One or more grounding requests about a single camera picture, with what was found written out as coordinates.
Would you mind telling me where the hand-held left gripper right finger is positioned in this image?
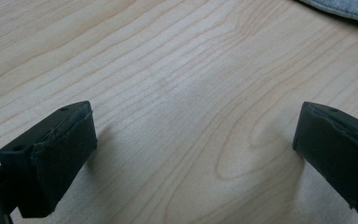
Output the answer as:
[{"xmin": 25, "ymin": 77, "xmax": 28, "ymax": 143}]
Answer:
[{"xmin": 292, "ymin": 101, "xmax": 358, "ymax": 219}]

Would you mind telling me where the grey cloth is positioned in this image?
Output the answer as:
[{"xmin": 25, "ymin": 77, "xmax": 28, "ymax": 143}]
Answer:
[{"xmin": 298, "ymin": 0, "xmax": 358, "ymax": 28}]

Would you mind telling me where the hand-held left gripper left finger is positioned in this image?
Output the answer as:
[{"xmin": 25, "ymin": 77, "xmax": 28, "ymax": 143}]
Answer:
[{"xmin": 0, "ymin": 100, "xmax": 99, "ymax": 219}]

